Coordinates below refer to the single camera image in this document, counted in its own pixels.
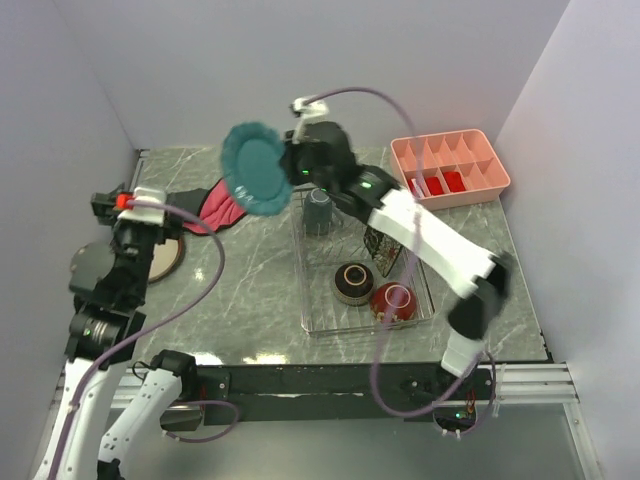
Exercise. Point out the red black oven mitt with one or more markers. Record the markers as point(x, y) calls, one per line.
point(214, 206)

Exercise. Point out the black floral square plate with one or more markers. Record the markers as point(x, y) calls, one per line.
point(383, 250)

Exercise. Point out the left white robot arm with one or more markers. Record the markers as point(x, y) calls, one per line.
point(109, 281)

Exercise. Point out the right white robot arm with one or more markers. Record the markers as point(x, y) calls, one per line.
point(479, 278)

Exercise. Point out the grey blue ceramic mug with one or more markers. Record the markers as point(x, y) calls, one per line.
point(317, 213)

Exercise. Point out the teal round plate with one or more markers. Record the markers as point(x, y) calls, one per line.
point(250, 158)

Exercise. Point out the red cloth left compartment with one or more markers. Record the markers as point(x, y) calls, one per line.
point(415, 188)

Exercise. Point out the white brown ceramic bowl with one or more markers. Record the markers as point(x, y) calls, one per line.
point(397, 297)

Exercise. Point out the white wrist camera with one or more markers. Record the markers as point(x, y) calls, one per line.
point(307, 112)
point(142, 205)

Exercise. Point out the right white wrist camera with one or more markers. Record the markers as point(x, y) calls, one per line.
point(307, 112)

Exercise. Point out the pink divided organizer tray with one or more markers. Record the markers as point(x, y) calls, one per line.
point(466, 151)

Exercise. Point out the red cloth right compartment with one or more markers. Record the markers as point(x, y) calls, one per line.
point(454, 181)

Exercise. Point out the red cloth middle compartment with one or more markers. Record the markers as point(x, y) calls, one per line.
point(434, 186)

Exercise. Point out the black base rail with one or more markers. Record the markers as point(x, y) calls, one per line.
point(318, 392)

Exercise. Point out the beige brown-rimmed round plate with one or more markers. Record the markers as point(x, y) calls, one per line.
point(167, 258)

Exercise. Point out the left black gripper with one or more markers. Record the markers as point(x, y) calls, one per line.
point(103, 207)

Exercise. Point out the black patterned ceramic bowl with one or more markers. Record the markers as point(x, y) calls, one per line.
point(353, 284)

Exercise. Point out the red cloth compartment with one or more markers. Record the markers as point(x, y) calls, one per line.
point(415, 188)
point(454, 181)
point(434, 186)

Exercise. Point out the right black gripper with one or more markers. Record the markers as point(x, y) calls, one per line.
point(291, 152)

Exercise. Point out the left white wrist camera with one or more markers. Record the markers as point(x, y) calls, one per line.
point(142, 205)

